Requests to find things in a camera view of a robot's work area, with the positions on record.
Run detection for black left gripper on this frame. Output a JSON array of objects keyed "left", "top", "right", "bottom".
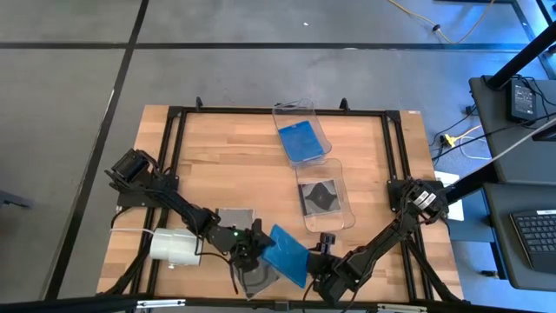
[{"left": 207, "top": 218, "right": 276, "bottom": 274}]

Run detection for black metal table frame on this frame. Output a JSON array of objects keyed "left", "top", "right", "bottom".
[{"left": 97, "top": 96, "right": 464, "bottom": 305}]

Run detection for thin white cable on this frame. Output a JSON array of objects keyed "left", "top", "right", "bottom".
[{"left": 109, "top": 227, "right": 156, "bottom": 236}]

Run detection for silver bracket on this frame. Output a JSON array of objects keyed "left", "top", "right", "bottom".
[
  {"left": 376, "top": 303, "right": 429, "bottom": 313},
  {"left": 136, "top": 298, "right": 187, "bottom": 310}
]

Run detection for short black pole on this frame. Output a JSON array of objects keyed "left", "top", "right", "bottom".
[{"left": 445, "top": 163, "right": 499, "bottom": 205}]

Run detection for thick black pole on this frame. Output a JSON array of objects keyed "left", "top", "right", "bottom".
[{"left": 485, "top": 21, "right": 556, "bottom": 91}]

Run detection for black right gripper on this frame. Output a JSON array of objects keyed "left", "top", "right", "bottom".
[{"left": 303, "top": 254, "right": 351, "bottom": 303}]

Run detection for grey desk with keyboard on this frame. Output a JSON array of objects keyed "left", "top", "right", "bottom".
[{"left": 481, "top": 181, "right": 556, "bottom": 293}]

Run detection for long white cable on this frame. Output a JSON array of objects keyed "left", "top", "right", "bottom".
[{"left": 467, "top": 116, "right": 556, "bottom": 177}]

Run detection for black power adapter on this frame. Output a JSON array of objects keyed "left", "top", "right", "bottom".
[{"left": 506, "top": 77, "right": 538, "bottom": 125}]

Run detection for black jewel case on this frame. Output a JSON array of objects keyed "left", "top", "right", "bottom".
[
  {"left": 297, "top": 178, "right": 342, "bottom": 217},
  {"left": 215, "top": 207, "right": 257, "bottom": 231},
  {"left": 232, "top": 256, "right": 281, "bottom": 301}
]

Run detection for blue jewel case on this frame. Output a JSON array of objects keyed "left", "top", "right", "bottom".
[
  {"left": 277, "top": 120, "right": 327, "bottom": 163},
  {"left": 261, "top": 223, "right": 311, "bottom": 290}
]

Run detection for white cylinder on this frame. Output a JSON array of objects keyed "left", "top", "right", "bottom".
[{"left": 149, "top": 227, "right": 204, "bottom": 267}]

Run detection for black keyboard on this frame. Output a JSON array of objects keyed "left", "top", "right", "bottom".
[{"left": 509, "top": 209, "right": 556, "bottom": 276}]

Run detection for grey furniture foot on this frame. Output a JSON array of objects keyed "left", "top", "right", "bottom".
[{"left": 0, "top": 190, "right": 34, "bottom": 209}]

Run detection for clear plastic bin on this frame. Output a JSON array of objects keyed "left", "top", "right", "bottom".
[
  {"left": 272, "top": 97, "right": 334, "bottom": 169},
  {"left": 295, "top": 158, "right": 357, "bottom": 234}
]

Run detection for grey side desk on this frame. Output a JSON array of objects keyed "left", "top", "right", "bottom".
[{"left": 468, "top": 75, "right": 556, "bottom": 186}]

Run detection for yellow extension cord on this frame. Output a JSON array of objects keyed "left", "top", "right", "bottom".
[{"left": 386, "top": 0, "right": 497, "bottom": 45}]

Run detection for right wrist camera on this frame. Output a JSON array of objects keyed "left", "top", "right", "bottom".
[{"left": 319, "top": 232, "right": 337, "bottom": 254}]

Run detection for white paper sheet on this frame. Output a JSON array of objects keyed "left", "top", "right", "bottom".
[{"left": 434, "top": 170, "right": 466, "bottom": 222}]

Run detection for yellow plug with cable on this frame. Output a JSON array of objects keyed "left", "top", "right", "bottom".
[{"left": 441, "top": 124, "right": 484, "bottom": 161}]

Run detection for black camera rail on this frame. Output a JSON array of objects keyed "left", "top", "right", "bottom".
[{"left": 0, "top": 294, "right": 556, "bottom": 313}]

